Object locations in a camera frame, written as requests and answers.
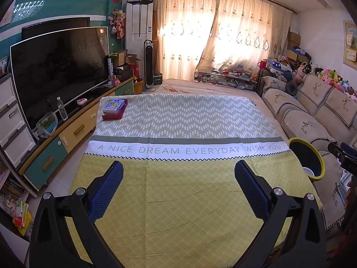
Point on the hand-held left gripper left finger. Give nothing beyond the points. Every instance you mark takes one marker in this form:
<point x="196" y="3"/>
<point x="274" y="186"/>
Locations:
<point x="107" y="192"/>

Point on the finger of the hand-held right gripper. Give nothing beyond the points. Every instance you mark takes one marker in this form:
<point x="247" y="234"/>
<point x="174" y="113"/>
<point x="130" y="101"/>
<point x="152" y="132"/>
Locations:
<point x="343" y="159"/>
<point x="348" y="147"/>

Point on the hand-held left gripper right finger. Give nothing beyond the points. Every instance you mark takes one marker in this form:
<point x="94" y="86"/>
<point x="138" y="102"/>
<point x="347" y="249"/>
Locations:
<point x="251" y="192"/>

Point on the yellow-rimmed black trash bin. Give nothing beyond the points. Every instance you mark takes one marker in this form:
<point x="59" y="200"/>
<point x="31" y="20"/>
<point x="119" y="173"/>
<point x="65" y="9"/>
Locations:
<point x="304" y="153"/>

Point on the beige sofa with deer covers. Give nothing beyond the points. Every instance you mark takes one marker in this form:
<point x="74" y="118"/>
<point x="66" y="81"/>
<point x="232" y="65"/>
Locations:
<point x="306" y="111"/>

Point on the row of plush toys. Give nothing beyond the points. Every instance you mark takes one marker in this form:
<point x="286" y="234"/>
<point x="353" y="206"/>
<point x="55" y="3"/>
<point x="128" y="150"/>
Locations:
<point x="332" y="78"/>

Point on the teal yellow television cabinet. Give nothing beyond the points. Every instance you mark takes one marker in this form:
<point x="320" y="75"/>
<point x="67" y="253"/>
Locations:
<point x="75" y="128"/>

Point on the red flat box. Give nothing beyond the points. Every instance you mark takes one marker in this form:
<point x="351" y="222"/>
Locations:
<point x="111" y="117"/>

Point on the blue tissue packet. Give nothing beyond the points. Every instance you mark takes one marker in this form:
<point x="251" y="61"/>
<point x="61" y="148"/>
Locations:
<point x="113" y="106"/>

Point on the clear plastic bag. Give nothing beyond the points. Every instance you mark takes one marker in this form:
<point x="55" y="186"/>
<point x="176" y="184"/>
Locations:
<point x="46" y="125"/>

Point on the pile of books and packets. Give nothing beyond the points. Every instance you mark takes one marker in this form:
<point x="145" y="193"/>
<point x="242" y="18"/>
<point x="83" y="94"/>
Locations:
<point x="16" y="212"/>

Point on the clear water bottle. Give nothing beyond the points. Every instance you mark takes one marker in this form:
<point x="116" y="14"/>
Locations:
<point x="62" y="110"/>

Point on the small pink oval object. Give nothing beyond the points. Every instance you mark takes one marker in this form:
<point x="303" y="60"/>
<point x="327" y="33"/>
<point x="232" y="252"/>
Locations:
<point x="82" y="101"/>

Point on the yellow green printed tablecloth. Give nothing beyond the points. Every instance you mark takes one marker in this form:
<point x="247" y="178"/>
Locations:
<point x="181" y="122"/>

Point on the blue star plush pillow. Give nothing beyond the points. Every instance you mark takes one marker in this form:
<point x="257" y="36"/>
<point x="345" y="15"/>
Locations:
<point x="279" y="66"/>

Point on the brown cardboard box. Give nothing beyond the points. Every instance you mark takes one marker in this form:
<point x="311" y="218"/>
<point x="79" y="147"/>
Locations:
<point x="292" y="55"/>
<point x="292" y="46"/>
<point x="293" y="37"/>

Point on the wooden bucket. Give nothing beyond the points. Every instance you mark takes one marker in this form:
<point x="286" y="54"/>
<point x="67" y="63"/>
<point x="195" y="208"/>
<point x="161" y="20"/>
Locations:
<point x="138" y="87"/>

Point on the pink toy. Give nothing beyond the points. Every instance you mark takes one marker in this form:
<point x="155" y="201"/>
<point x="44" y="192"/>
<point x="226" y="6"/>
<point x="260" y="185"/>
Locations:
<point x="115" y="82"/>

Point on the glass coffee table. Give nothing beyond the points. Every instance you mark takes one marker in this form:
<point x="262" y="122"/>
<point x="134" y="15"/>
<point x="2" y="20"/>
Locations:
<point x="223" y="78"/>

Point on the white drawer unit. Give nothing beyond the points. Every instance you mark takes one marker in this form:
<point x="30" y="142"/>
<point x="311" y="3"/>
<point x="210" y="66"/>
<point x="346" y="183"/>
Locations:
<point x="11" y="122"/>

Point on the dark green box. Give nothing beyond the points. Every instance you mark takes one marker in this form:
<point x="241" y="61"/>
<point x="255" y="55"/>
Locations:
<point x="157" y="79"/>

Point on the tall black box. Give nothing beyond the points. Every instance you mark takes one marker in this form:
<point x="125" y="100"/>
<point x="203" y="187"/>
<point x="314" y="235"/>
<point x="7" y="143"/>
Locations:
<point x="110" y="68"/>

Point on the large curved television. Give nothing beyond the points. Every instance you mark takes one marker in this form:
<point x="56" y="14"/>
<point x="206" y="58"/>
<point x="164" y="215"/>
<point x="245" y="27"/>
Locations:
<point x="55" y="75"/>

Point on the black silver tower fan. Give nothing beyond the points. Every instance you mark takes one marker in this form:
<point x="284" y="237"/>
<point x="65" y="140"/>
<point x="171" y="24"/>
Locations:
<point x="149" y="64"/>

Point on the open cardboard box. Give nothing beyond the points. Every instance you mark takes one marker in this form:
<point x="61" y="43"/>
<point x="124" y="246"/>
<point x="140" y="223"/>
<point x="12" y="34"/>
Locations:
<point x="122" y="57"/>

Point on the cream embroidered curtain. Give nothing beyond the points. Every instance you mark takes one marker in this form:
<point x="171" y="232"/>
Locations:
<point x="248" y="33"/>
<point x="184" y="33"/>

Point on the white standing air conditioner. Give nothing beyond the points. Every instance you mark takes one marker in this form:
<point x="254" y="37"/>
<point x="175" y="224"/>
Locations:
<point x="138" y="33"/>

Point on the hanging flower decoration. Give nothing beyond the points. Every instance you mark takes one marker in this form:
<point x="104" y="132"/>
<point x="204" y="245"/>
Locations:
<point x="117" y="23"/>

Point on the framed wall picture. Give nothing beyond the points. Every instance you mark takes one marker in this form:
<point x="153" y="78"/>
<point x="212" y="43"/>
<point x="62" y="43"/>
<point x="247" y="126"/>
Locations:
<point x="350" y="44"/>

